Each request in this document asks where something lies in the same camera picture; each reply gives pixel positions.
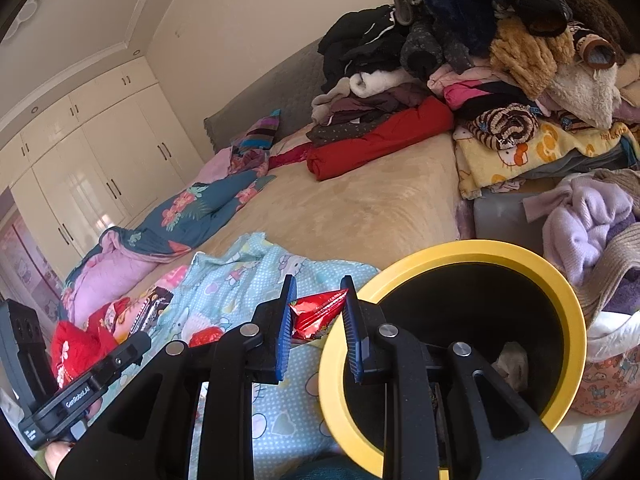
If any red flower-print cloth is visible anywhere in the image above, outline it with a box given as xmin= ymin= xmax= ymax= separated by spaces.
xmin=50 ymin=297 xmax=133 ymax=391

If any red snack wrapper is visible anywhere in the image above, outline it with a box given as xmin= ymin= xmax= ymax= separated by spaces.
xmin=290 ymin=287 xmax=351 ymax=343

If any red folded garment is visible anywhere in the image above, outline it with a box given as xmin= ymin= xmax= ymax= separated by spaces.
xmin=306 ymin=96 xmax=456 ymax=182

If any yellow-rimmed black bin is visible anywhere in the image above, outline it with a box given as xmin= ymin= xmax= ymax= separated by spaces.
xmin=318 ymin=240 xmax=587 ymax=478

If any white ceiling lamp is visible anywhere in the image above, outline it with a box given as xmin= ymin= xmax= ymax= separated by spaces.
xmin=2 ymin=0 xmax=56 ymax=41

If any person's left hand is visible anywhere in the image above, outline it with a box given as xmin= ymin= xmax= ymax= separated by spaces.
xmin=44 ymin=441 xmax=77 ymax=479

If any pink cartoon blanket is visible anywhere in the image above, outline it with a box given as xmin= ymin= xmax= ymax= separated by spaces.
xmin=112 ymin=265 xmax=191 ymax=333

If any beige bed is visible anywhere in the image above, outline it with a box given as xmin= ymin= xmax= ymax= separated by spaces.
xmin=135 ymin=132 xmax=463 ymax=301

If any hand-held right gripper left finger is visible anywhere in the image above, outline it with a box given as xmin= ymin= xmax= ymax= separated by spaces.
xmin=55 ymin=274 xmax=299 ymax=480

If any person's teal clothing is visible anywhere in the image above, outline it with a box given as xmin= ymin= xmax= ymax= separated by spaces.
xmin=290 ymin=452 xmax=386 ymax=480

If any dark red cloth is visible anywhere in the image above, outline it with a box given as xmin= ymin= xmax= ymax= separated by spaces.
xmin=268 ymin=140 xmax=313 ymax=170

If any striped pillow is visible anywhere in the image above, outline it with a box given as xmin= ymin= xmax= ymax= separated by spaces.
xmin=230 ymin=109 xmax=282 ymax=158

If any brown patterned sweater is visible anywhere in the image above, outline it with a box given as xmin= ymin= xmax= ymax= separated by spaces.
xmin=567 ymin=20 xmax=626 ymax=68

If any white cloth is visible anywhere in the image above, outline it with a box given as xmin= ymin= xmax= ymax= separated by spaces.
xmin=585 ymin=310 xmax=640 ymax=361

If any dark purple garment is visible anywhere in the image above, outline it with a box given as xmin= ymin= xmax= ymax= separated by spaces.
xmin=325 ymin=84 xmax=431 ymax=126

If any dark snack packet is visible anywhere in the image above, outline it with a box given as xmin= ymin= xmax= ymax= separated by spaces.
xmin=129 ymin=286 xmax=175 ymax=336

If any grey dotted garment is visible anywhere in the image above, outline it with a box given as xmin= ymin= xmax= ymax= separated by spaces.
xmin=400 ymin=17 xmax=476 ymax=78

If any grey fuzzy garment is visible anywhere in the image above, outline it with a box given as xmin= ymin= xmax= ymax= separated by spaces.
xmin=392 ymin=0 xmax=426 ymax=26

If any pink garment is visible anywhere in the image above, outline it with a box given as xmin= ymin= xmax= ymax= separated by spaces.
xmin=427 ymin=62 xmax=541 ymax=111

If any grey box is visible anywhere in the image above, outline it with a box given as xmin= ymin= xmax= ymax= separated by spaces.
xmin=472 ymin=192 xmax=548 ymax=258

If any red plastic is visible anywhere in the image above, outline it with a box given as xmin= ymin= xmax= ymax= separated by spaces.
xmin=189 ymin=326 xmax=225 ymax=348

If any blue floral quilt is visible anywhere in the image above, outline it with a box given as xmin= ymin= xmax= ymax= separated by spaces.
xmin=65 ymin=172 xmax=278 ymax=321

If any grey headboard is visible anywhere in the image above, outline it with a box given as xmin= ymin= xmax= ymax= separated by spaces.
xmin=204 ymin=35 xmax=331 ymax=153

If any yellow cartoon blanket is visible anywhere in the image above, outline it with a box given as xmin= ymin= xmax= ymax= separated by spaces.
xmin=452 ymin=120 xmax=640 ymax=200

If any navy fuzzy garment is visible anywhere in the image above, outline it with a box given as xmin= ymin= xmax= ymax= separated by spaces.
xmin=425 ymin=0 xmax=511 ymax=61

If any white fleece garment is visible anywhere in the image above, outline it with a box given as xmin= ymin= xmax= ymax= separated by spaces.
xmin=311 ymin=67 xmax=416 ymax=123

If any white wardrobe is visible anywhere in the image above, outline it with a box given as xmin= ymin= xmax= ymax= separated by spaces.
xmin=0 ymin=55 xmax=206 ymax=281

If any dark dotted garment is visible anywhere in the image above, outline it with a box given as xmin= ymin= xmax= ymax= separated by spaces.
xmin=306 ymin=117 xmax=391 ymax=147

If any black jacket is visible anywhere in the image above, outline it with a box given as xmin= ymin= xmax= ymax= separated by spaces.
xmin=317 ymin=5 xmax=413 ymax=93

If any lilac fleece garment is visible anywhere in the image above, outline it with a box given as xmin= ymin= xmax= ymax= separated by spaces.
xmin=522 ymin=174 xmax=636 ymax=286

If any tan fuzzy garment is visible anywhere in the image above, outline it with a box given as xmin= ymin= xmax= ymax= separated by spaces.
xmin=490 ymin=15 xmax=576 ymax=101

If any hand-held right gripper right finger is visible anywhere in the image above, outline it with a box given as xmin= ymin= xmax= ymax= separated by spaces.
xmin=340 ymin=275 xmax=583 ymax=480

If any cream fleece garment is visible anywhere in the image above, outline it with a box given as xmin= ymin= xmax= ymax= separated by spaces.
xmin=545 ymin=57 xmax=626 ymax=128

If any brown plush blanket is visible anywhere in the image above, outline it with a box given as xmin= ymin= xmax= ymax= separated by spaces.
xmin=542 ymin=0 xmax=633 ymax=66

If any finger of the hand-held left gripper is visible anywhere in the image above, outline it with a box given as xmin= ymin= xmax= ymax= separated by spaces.
xmin=112 ymin=331 xmax=152 ymax=368

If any light blue cat-print blanket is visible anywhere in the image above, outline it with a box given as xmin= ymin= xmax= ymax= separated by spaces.
xmin=97 ymin=232 xmax=381 ymax=478

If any beige knitted garment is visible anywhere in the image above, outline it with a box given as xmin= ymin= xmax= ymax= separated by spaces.
xmin=570 ymin=167 xmax=640 ymax=311

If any brown striped knit garment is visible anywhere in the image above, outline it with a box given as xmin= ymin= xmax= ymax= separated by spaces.
xmin=467 ymin=103 xmax=541 ymax=151

